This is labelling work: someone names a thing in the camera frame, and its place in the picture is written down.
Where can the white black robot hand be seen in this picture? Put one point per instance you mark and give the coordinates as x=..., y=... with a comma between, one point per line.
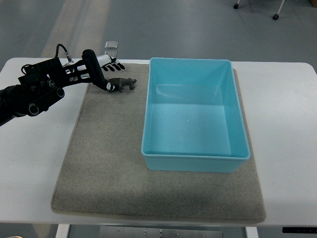
x=107, y=63

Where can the brown toy hippo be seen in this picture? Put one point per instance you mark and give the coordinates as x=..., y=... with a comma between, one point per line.
x=122, y=83

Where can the lower clear floor plate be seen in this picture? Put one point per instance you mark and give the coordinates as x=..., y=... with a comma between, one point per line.
x=111, y=53

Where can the blue plastic box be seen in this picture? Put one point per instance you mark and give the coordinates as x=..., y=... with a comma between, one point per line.
x=193, y=117

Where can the upper clear floor plate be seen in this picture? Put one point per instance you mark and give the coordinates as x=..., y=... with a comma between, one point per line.
x=111, y=45

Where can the grey felt mat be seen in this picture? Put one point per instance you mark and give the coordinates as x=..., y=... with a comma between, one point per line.
x=105, y=175

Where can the metal table base plate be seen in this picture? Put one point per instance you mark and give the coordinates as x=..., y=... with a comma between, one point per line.
x=134, y=232

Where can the black table control panel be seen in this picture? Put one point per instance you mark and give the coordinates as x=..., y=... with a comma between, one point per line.
x=299, y=230

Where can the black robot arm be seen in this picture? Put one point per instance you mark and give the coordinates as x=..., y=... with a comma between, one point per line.
x=42, y=85

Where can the clear floor plate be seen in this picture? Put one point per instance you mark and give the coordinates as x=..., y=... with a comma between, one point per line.
x=111, y=45
x=111, y=53

